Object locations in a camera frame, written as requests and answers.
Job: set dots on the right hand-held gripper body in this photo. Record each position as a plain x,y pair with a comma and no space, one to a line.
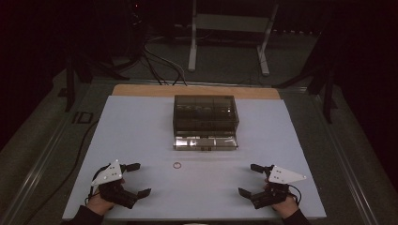
283,176

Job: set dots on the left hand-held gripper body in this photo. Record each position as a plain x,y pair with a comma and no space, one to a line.
112,175

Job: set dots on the person's right hand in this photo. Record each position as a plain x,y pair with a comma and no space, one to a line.
287,207

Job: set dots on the person's left hand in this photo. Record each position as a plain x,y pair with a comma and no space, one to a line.
99,204

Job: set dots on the clear plastic drawer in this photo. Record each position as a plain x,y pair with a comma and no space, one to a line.
205,143

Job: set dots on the smoky transparent drawer box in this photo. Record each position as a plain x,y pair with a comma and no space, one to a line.
205,114

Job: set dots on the black stand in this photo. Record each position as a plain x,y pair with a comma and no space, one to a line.
70,84
325,90

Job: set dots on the white metal stand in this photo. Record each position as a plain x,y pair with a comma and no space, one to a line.
231,23

